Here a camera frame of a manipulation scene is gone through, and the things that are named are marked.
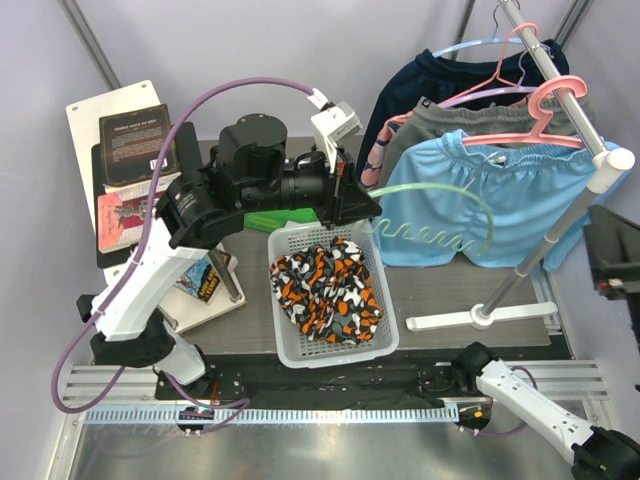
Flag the light blue hanger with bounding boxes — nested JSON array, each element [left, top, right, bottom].
[[432, 38, 523, 58]]

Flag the purple hanger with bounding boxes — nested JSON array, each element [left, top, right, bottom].
[[439, 51, 537, 108]]

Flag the dark brown book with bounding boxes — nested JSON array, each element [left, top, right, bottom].
[[99, 104, 171, 188]]

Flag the green plastic hanger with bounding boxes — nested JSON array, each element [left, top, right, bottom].
[[360, 182, 495, 256]]

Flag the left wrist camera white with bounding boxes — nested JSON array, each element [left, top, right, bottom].
[[311, 101, 362, 158]]

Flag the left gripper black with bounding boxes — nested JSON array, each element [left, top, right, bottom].
[[241, 141, 383, 231]]

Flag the blue comic book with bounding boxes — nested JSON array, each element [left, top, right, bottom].
[[174, 256, 222, 304]]

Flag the black clipboard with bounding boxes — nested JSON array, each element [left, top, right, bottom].
[[91, 122, 205, 269]]

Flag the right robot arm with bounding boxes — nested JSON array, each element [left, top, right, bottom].
[[451, 206, 639, 479]]

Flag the perforated cable duct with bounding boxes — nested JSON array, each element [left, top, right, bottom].
[[85, 403, 459, 425]]

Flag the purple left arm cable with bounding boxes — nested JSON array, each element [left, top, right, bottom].
[[49, 77, 326, 434]]

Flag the orange camouflage shorts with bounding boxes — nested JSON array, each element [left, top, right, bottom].
[[269, 237, 383, 345]]

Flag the navy blue shorts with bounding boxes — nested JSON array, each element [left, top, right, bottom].
[[356, 39, 570, 175]]

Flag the green folder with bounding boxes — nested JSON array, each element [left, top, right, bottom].
[[244, 208, 318, 233]]

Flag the pink plastic hanger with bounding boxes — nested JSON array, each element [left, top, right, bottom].
[[463, 75, 588, 149]]

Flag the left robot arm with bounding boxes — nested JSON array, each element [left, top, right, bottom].
[[91, 103, 381, 399]]

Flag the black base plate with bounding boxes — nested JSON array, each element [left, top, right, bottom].
[[184, 350, 488, 411]]

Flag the white clothes rack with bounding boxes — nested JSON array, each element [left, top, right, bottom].
[[406, 1, 635, 332]]

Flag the grey shorts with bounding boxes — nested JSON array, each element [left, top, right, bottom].
[[377, 94, 599, 191]]

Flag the white plastic basket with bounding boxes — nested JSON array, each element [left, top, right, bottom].
[[268, 223, 399, 368]]

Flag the light blue shorts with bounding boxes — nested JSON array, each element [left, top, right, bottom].
[[372, 129, 631, 273]]

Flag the red pink comic book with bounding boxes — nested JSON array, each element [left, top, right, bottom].
[[96, 181, 150, 254]]

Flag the thin pink hanger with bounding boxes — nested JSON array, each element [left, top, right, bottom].
[[372, 23, 538, 125]]

